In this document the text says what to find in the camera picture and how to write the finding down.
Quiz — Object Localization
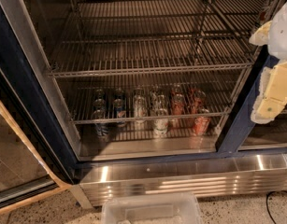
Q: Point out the steel fridge bottom grille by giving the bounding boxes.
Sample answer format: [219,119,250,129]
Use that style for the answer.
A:
[80,154,287,206]

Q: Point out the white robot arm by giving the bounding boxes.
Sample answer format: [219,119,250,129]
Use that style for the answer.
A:
[249,2,287,124]

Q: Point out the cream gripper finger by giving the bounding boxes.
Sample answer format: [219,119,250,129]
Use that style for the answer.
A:
[249,21,272,46]
[251,60,287,124]

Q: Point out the middle wire shelf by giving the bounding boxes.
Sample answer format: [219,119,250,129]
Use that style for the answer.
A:
[68,74,235,125]

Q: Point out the wire shelf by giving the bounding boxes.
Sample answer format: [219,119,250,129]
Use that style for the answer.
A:
[49,0,265,77]
[68,74,235,125]

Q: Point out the open fridge glass door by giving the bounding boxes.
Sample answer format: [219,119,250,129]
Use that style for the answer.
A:
[0,59,72,217]

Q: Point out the blue fridge center post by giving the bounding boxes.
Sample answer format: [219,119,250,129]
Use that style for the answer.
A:
[216,49,278,156]

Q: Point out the front orange soda can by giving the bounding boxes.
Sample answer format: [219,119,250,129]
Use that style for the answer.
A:
[193,108,210,136]

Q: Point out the rear orange soda can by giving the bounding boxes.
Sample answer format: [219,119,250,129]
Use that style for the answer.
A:
[189,88,206,114]

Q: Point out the bottle on upper right shelf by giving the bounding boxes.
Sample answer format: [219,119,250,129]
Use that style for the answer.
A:
[258,0,274,25]

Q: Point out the upper wire shelf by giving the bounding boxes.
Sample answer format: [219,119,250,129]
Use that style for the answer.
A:
[49,0,265,77]

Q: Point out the silver can front middle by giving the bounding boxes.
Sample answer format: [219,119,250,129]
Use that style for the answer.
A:
[133,95,147,123]

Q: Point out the black cable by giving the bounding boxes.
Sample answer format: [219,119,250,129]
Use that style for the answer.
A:
[265,189,287,224]

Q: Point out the red coke can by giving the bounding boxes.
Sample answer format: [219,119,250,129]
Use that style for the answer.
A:
[171,93,184,128]

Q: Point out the rear white soda can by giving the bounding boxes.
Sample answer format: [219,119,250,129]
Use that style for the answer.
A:
[151,86,167,110]

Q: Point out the orange soda can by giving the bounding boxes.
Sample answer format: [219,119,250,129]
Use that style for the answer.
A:
[189,88,206,114]
[193,108,210,136]

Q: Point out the white green soda can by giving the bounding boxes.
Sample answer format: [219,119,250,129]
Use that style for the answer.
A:
[152,108,168,137]

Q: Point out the clear plastic bin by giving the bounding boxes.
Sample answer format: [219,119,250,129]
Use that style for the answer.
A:
[101,192,203,224]

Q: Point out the front blue pepsi can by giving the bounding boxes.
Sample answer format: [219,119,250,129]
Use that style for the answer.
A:
[93,109,108,138]

